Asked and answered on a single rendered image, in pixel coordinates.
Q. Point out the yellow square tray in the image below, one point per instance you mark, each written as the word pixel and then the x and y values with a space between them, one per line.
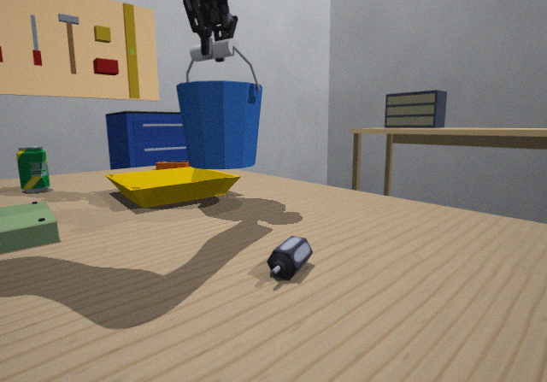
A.
pixel 160 187

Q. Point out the blue bucket with wire handle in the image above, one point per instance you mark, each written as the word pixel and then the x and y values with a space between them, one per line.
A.
pixel 220 119

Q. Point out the orange digital multimeter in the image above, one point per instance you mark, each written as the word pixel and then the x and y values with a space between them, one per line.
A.
pixel 175 164

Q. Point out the green drink can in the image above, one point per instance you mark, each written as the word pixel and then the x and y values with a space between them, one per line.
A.
pixel 33 169

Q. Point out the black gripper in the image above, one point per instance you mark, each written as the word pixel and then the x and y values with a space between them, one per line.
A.
pixel 208 12

